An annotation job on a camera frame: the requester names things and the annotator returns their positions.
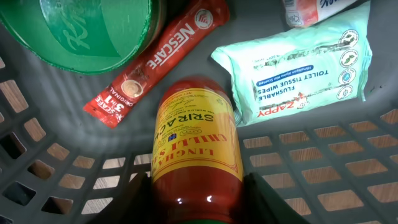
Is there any mint toilet wipes pack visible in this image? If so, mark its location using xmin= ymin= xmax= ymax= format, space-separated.
xmin=211 ymin=1 xmax=373 ymax=127

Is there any small red tissue pack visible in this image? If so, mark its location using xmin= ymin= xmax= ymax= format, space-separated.
xmin=282 ymin=0 xmax=357 ymax=28

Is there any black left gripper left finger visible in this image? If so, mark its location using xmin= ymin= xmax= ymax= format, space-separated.
xmin=88 ymin=172 xmax=152 ymax=224

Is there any green lid can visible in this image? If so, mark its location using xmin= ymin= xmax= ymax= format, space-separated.
xmin=1 ymin=0 xmax=167 ymax=75

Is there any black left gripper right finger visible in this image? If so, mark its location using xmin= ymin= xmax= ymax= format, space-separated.
xmin=243 ymin=172 xmax=309 ymax=224

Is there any red sriracha sauce bottle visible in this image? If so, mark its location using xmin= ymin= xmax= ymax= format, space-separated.
xmin=151 ymin=76 xmax=244 ymax=223

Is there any red Nescafe sachet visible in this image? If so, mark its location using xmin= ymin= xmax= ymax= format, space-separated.
xmin=83 ymin=0 xmax=230 ymax=128

